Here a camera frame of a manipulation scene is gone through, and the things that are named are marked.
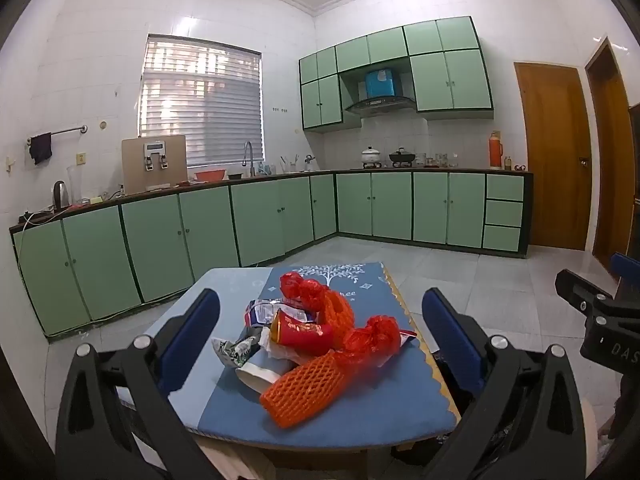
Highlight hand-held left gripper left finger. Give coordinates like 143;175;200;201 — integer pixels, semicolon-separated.
55;287;221;480

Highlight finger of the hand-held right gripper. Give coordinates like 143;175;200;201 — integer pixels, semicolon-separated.
609;252;640;292
554;268;618;317

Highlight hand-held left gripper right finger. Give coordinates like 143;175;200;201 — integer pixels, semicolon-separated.
421;287;587;480

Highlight green white wrapper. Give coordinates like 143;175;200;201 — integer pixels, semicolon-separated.
211;327;263;368

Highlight white blue paper cup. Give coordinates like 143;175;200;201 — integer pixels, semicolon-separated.
235;347;293;395

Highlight blue white snack wrapper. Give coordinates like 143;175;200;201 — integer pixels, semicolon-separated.
243;297;321;328

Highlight small orange foam net sleeve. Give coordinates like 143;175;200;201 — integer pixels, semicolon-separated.
320;287;356;348

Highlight large orange foam net sleeve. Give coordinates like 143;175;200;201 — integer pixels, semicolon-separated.
260;351;351;429

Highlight blue printed tablecloth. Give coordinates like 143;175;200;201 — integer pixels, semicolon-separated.
117;261;462;448

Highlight green base cabinets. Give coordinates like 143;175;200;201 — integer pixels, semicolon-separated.
9;170;533;343

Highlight brown wooden door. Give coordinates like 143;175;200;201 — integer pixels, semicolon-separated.
585;37;636;273
514;61;593;252

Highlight wooden table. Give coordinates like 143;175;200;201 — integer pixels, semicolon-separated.
192;432;366;480

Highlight brown water dispenser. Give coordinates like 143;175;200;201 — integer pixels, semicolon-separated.
121;135;188;195

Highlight row of glass jars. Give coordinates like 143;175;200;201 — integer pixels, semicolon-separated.
415;152;459;169

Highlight clear plastic jug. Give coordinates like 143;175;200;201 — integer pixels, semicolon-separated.
67;165;84;206

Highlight white window blinds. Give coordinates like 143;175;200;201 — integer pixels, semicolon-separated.
137;34;264;168

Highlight dark hanging towel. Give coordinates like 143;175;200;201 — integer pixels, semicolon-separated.
28;133;53;166

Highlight black range hood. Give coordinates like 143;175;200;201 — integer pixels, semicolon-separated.
344;96;417;114

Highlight blue box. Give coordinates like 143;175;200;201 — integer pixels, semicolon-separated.
365;69;397;98

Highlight metal towel rail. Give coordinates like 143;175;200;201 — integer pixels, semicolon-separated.
26;125;88;143

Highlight green wall cabinets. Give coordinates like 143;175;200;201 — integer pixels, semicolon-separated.
298;16;495;135

